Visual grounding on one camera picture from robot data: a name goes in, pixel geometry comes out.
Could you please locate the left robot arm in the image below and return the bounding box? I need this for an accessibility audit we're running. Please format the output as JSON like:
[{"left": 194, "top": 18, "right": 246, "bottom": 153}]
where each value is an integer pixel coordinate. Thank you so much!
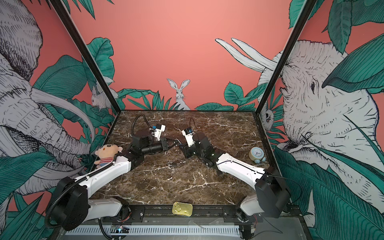
[{"left": 44, "top": 129, "right": 175, "bottom": 231}]

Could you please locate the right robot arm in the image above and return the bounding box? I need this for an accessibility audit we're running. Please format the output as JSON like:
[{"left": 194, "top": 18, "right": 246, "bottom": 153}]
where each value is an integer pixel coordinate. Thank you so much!
[{"left": 174, "top": 131, "right": 291, "bottom": 220}]

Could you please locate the gold tin can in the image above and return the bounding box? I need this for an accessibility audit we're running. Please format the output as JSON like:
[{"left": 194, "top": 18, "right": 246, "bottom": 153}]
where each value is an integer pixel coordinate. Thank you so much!
[{"left": 172, "top": 202, "right": 193, "bottom": 217}]

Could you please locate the plush doll toy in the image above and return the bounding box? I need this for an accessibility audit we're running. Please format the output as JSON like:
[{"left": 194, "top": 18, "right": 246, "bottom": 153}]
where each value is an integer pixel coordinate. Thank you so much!
[{"left": 94, "top": 144, "right": 123, "bottom": 169}]

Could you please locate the small round clock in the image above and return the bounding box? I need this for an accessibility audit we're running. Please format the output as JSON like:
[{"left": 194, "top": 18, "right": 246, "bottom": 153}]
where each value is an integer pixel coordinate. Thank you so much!
[{"left": 249, "top": 147, "right": 267, "bottom": 164}]

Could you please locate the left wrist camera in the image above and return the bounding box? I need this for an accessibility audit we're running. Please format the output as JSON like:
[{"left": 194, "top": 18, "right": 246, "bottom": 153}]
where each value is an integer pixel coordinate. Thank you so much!
[{"left": 152, "top": 124, "right": 166, "bottom": 141}]

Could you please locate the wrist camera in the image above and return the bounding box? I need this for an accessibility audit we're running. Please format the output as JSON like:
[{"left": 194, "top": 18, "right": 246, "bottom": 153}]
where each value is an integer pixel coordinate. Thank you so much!
[
  {"left": 182, "top": 127, "right": 195, "bottom": 147},
  {"left": 152, "top": 124, "right": 166, "bottom": 141}
]

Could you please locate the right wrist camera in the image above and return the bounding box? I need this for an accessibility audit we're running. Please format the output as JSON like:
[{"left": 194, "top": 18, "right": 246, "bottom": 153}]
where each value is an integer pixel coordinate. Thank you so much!
[{"left": 182, "top": 127, "right": 195, "bottom": 147}]

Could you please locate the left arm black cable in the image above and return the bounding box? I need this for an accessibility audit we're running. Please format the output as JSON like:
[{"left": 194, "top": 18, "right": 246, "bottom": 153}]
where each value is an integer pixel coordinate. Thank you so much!
[{"left": 131, "top": 113, "right": 152, "bottom": 137}]

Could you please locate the white perforated rail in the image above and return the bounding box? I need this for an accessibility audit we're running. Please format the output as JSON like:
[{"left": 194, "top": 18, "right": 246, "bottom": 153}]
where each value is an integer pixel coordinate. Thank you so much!
[{"left": 64, "top": 224, "right": 241, "bottom": 237}]

